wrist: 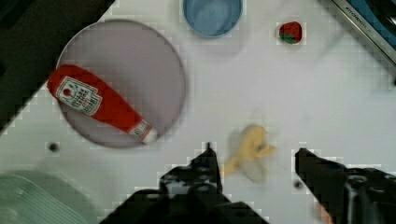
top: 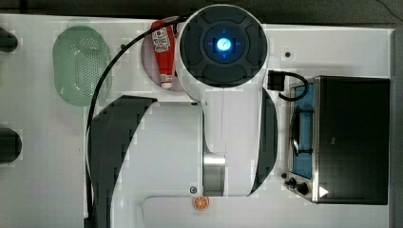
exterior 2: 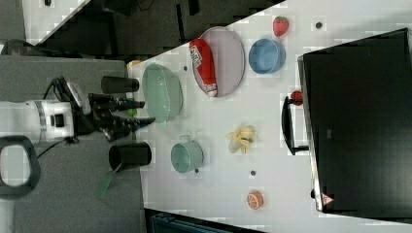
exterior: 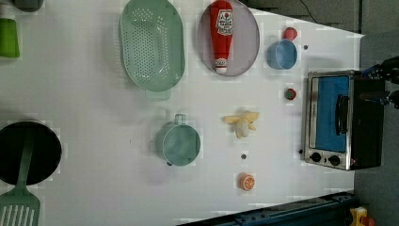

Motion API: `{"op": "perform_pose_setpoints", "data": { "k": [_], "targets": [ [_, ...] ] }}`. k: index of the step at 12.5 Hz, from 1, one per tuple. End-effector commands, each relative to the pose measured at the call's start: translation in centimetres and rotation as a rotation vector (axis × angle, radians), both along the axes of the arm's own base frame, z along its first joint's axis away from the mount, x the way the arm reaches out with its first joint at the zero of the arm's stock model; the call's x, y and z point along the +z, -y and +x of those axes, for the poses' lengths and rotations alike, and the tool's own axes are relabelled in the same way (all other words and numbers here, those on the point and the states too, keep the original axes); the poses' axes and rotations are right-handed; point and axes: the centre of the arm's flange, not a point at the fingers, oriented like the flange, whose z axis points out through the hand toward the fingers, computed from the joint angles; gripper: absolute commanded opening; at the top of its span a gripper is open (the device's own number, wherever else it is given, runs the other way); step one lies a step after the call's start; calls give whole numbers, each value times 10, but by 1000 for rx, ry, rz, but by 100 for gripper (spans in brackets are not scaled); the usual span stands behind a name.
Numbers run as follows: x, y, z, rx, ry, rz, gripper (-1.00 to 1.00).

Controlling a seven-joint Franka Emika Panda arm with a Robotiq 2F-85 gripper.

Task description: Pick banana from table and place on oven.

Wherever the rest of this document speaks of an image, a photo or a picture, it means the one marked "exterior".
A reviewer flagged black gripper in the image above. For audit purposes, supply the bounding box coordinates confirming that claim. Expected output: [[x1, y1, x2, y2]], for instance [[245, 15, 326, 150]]
[[359, 56, 399, 108]]

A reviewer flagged peeled toy banana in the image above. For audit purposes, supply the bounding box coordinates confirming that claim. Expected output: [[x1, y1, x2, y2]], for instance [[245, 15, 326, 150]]
[[221, 111, 260, 138]]

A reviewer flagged silver black toaster oven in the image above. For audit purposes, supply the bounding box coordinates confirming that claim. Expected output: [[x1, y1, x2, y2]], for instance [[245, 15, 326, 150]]
[[304, 71, 385, 170]]

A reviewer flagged grey round plate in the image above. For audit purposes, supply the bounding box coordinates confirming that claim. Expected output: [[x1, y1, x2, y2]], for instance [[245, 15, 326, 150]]
[[197, 0, 260, 76]]

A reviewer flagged toy orange slice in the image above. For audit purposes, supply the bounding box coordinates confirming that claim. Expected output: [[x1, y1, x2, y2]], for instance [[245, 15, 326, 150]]
[[240, 173, 255, 191]]

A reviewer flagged red toy ketchup bottle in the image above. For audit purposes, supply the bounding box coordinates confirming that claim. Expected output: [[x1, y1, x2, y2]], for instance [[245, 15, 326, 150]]
[[210, 0, 233, 74]]

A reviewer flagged mint green colander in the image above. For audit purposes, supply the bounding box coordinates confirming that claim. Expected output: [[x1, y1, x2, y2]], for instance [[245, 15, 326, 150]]
[[120, 0, 185, 101]]

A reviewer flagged black frying pan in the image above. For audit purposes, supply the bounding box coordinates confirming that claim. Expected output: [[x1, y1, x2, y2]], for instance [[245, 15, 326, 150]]
[[0, 121, 62, 186]]

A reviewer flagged dark grey bowl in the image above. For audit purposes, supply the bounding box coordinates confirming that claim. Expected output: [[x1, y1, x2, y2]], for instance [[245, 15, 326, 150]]
[[13, 0, 44, 12]]

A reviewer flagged green cup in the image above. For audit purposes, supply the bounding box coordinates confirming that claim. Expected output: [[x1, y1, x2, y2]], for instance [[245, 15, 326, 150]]
[[0, 18, 20, 58]]

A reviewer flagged green slotted spatula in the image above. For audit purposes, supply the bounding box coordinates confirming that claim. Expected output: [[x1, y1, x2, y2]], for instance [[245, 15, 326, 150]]
[[0, 129, 40, 226]]

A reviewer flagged blue metal frame rail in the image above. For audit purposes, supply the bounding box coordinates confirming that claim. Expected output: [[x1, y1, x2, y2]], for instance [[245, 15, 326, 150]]
[[180, 192, 359, 226]]

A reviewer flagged teal mug with handle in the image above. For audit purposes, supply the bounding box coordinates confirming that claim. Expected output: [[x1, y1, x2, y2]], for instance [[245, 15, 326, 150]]
[[155, 114, 201, 167]]

